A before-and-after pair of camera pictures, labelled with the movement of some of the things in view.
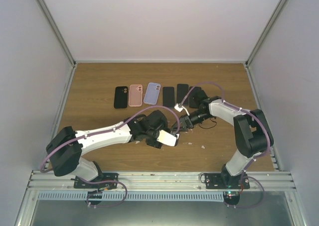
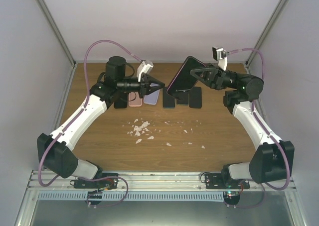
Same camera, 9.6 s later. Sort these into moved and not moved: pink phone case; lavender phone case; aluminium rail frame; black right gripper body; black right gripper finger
Moved: black right gripper finger; black right gripper body
Not moved: pink phone case; aluminium rail frame; lavender phone case
